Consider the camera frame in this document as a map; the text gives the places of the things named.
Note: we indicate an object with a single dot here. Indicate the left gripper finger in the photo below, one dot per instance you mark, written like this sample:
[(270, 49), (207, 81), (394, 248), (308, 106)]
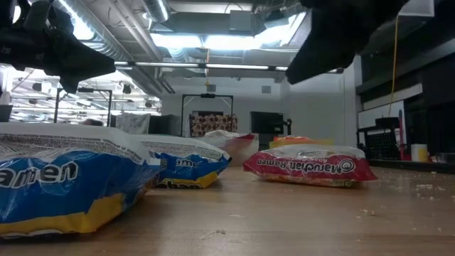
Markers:
[(85, 49), (89, 69)]

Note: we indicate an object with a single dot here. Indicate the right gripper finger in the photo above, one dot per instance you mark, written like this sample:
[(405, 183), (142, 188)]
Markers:
[(309, 39), (334, 57)]

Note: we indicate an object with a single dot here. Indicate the blue soy sauce ramen packet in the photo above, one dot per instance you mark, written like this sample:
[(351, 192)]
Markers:
[(188, 167), (71, 185)]

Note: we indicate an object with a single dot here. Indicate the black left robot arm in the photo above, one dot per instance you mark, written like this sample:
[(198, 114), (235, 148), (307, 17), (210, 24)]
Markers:
[(17, 46)]

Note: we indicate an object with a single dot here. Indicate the black monitor on arm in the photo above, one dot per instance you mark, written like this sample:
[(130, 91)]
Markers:
[(266, 122)]

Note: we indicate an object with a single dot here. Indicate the person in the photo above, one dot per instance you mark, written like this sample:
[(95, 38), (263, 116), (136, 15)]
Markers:
[(91, 122)]

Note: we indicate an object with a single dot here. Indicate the white board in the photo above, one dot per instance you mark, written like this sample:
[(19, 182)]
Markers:
[(373, 112)]

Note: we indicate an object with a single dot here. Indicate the white cloth cover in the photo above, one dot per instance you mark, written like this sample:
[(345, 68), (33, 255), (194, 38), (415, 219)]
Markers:
[(133, 123)]

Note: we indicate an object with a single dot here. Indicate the black screen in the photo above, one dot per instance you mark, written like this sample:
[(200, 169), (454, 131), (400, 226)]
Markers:
[(5, 113)]

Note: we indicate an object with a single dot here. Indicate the bright ceiling light panel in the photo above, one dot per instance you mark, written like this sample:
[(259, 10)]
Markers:
[(227, 42)]

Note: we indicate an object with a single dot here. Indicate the long led light bar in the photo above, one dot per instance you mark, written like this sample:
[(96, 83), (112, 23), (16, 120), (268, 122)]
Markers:
[(170, 64)]

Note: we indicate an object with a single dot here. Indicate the yellow plastic bin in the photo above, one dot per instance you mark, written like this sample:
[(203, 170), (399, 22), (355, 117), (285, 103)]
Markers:
[(320, 143)]

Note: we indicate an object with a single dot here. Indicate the black box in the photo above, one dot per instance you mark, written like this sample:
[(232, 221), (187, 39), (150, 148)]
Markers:
[(165, 124)]

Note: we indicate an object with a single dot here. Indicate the black rack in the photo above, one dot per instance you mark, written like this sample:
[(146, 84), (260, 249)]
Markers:
[(382, 145)]

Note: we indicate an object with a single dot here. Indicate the red floor stand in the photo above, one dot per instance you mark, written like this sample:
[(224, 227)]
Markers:
[(400, 135)]

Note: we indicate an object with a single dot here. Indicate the red white patterned cloth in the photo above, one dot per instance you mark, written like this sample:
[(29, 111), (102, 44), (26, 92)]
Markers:
[(213, 122)]

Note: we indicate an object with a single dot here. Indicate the yellow white roll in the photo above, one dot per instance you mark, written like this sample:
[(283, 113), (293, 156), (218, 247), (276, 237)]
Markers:
[(419, 153)]

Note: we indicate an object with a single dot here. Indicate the clear plastic bin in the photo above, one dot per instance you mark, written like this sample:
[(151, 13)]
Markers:
[(245, 153)]

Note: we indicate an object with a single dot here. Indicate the black frame stand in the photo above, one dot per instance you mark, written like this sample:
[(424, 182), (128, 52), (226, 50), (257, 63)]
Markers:
[(208, 95), (82, 90)]

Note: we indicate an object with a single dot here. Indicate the silver spiral ceiling duct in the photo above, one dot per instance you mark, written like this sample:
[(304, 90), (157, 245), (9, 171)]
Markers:
[(156, 9), (106, 39)]

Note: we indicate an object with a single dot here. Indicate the grey wall vent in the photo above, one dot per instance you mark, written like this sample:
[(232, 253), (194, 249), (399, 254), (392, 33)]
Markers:
[(266, 89), (211, 87)]

